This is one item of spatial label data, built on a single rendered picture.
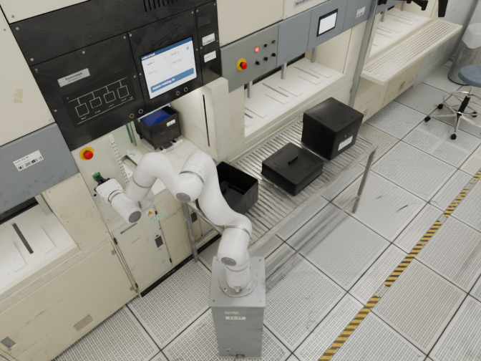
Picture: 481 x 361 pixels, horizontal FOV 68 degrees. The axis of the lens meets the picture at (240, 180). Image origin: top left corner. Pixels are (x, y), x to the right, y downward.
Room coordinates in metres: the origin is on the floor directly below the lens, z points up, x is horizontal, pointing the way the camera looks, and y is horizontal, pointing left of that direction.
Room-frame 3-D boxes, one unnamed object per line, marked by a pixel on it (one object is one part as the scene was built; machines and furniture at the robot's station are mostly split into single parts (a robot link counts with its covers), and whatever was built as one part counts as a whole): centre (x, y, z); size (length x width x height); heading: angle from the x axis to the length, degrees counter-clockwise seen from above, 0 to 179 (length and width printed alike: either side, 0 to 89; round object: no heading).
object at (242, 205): (1.42, 0.08, 0.85); 0.28 x 0.28 x 0.17; 52
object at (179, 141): (1.86, 0.52, 0.89); 0.22 x 0.21 x 0.04; 42
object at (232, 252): (0.87, 0.04, 1.07); 0.19 x 0.12 x 0.24; 165
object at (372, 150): (1.70, -0.30, 0.38); 1.30 x 0.60 x 0.76; 132
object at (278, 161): (1.66, -0.34, 0.83); 0.29 x 0.29 x 0.13; 43
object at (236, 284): (0.90, 0.03, 0.85); 0.19 x 0.19 x 0.18
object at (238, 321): (0.90, 0.03, 0.38); 0.28 x 0.28 x 0.76; 87
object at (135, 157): (1.64, 0.69, 0.89); 0.22 x 0.21 x 0.04; 42
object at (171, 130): (1.86, 0.52, 1.06); 0.24 x 0.20 x 0.32; 132
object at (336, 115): (1.95, -0.63, 0.89); 0.29 x 0.29 x 0.25; 38
